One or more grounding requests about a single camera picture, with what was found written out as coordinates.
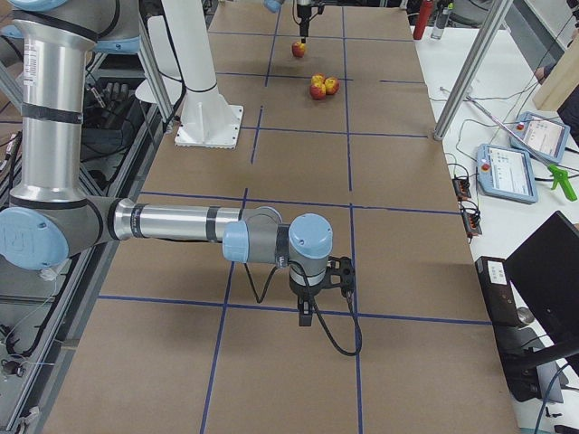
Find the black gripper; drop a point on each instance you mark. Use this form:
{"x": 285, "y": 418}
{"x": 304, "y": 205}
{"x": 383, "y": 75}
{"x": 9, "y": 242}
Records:
{"x": 303, "y": 17}
{"x": 308, "y": 289}

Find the red yellow apple carried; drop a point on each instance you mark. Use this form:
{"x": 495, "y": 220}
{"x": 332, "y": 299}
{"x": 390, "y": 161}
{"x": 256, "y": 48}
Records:
{"x": 298, "y": 49}

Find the red yellow apple back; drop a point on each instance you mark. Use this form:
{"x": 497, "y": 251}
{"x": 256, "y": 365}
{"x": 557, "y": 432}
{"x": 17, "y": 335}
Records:
{"x": 318, "y": 78}

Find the red yellow apple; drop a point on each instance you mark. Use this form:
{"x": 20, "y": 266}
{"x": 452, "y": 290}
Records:
{"x": 318, "y": 78}
{"x": 317, "y": 91}
{"x": 332, "y": 85}

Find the red yellow apple middle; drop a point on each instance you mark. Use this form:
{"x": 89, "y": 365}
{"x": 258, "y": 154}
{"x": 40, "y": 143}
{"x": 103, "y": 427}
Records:
{"x": 332, "y": 85}

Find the red yellow apple front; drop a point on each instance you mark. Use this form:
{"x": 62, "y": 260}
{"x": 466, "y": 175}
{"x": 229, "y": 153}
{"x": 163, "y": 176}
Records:
{"x": 317, "y": 91}

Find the red bottle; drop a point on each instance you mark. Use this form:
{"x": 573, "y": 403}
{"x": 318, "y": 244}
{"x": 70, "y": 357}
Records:
{"x": 422, "y": 19}

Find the clear water bottle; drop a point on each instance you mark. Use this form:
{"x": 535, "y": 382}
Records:
{"x": 442, "y": 17}

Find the white curved panel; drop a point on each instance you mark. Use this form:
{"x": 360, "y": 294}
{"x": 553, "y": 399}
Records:
{"x": 162, "y": 83}

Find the near orange black adapter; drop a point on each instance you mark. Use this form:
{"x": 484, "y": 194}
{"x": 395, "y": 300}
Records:
{"x": 470, "y": 214}

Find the black computer box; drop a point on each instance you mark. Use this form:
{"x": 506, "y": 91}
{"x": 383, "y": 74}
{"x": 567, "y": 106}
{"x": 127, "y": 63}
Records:
{"x": 527, "y": 363}

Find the near blue teach pendant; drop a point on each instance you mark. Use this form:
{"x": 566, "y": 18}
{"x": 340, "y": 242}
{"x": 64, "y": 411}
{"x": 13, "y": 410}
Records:
{"x": 506, "y": 173}

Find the blue teach pendant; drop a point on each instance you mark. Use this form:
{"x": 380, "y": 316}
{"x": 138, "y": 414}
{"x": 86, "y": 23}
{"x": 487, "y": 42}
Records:
{"x": 546, "y": 136}
{"x": 506, "y": 173}

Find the black monitor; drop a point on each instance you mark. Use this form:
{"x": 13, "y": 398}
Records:
{"x": 544, "y": 271}

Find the far blue teach pendant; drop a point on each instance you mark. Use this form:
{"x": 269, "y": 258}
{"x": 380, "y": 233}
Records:
{"x": 546, "y": 136}

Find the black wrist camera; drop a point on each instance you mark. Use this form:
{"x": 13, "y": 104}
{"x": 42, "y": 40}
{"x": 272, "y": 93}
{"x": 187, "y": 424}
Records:
{"x": 341, "y": 274}

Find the white camera stand column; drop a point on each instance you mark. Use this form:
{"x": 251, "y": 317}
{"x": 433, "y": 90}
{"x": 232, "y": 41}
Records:
{"x": 207, "y": 119}

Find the aluminium frame post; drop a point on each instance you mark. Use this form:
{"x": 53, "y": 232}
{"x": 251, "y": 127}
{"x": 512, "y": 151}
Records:
{"x": 478, "y": 50}

